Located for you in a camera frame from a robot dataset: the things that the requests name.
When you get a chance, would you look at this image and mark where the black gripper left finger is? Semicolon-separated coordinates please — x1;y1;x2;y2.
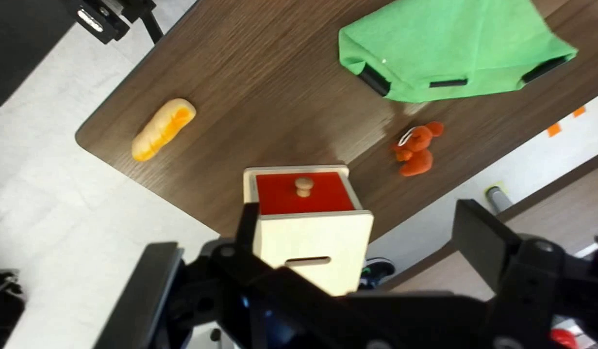
93;241;186;349

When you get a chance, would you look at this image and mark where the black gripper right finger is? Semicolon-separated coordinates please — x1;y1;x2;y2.
452;198;527;308

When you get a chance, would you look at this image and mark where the orange plush toy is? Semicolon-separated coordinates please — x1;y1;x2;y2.
392;120;446;179

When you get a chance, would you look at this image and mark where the red front wooden drawer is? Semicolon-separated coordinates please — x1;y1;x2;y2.
254;171;357;217

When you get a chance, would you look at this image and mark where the yellow oblong toy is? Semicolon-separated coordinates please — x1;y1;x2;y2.
129;97;197;163

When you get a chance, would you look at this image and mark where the wooden box with slot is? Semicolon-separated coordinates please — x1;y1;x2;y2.
240;163;376;299

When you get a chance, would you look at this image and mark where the green cloth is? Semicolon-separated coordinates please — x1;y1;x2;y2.
337;0;578;105

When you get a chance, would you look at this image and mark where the black perforated mounting table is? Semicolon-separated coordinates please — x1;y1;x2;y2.
0;0;77;109

